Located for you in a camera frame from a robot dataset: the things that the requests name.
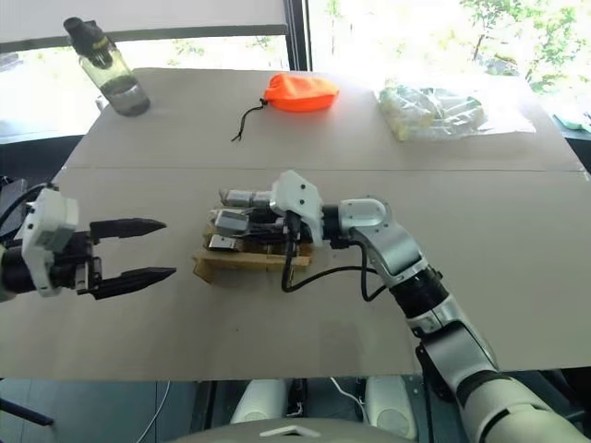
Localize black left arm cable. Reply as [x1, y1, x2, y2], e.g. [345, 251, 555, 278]
[0, 183, 60, 242]

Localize thin white cable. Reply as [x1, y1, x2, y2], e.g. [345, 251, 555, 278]
[136, 379, 173, 443]

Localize black rod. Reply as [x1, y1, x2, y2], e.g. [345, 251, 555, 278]
[0, 397, 55, 426]

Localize long grey camera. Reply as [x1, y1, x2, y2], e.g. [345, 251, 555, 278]
[218, 186, 276, 210]

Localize silver black camera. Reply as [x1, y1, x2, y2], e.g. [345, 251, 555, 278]
[206, 233, 243, 254]

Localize clear plastic bag of items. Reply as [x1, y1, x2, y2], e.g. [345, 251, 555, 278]
[377, 77, 537, 143]

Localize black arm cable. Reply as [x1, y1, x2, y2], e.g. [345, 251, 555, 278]
[0, 183, 60, 242]
[280, 210, 394, 304]

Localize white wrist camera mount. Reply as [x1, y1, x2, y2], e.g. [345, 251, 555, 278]
[269, 169, 325, 245]
[19, 186, 80, 297]

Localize dark window frame post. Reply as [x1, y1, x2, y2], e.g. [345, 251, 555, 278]
[282, 0, 316, 72]

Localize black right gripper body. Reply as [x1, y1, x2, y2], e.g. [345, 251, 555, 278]
[265, 208, 307, 242]

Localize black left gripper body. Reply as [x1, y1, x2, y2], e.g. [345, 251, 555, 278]
[49, 229, 105, 297]

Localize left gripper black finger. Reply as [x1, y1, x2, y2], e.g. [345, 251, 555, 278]
[90, 266, 178, 302]
[89, 217, 168, 242]

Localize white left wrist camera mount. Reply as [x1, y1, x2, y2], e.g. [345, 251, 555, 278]
[19, 186, 80, 297]

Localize grey box camera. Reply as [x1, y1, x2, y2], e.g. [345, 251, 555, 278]
[209, 208, 254, 233]

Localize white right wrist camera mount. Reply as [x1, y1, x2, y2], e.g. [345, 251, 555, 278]
[269, 169, 325, 245]

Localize short white cable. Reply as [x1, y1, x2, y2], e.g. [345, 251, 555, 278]
[329, 377, 370, 408]

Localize green object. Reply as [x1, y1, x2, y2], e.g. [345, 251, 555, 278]
[552, 109, 591, 134]

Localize grey robot torso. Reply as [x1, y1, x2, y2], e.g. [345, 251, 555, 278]
[182, 416, 419, 443]

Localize white rounded robot leg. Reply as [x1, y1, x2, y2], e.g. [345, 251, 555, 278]
[365, 375, 419, 440]
[229, 377, 289, 425]

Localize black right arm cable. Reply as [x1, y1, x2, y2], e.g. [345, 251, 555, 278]
[280, 210, 394, 304]

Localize wooden block tray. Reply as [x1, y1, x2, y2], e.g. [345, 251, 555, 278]
[192, 201, 316, 286]

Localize clear bottle with black cap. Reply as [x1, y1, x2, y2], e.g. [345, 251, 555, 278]
[63, 16, 152, 118]

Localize orange drawstring pouch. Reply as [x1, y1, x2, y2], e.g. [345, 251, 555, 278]
[230, 71, 342, 144]

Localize white roller blind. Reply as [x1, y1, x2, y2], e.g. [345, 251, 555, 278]
[0, 0, 288, 46]

